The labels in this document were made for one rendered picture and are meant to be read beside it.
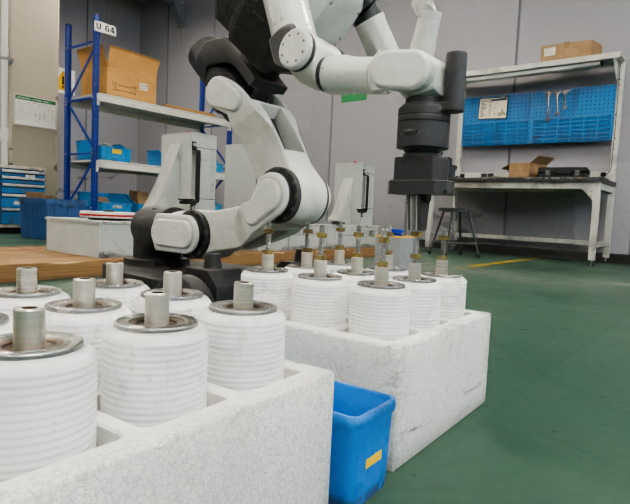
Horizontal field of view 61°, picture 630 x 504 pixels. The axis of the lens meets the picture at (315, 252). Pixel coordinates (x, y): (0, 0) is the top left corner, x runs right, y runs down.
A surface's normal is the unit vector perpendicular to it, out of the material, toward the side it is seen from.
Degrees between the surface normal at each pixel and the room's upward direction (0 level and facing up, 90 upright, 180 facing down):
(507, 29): 90
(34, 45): 90
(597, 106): 90
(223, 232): 90
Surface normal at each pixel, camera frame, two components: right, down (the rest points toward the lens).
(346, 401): -0.58, 0.00
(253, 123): -0.44, 0.43
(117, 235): 0.78, 0.08
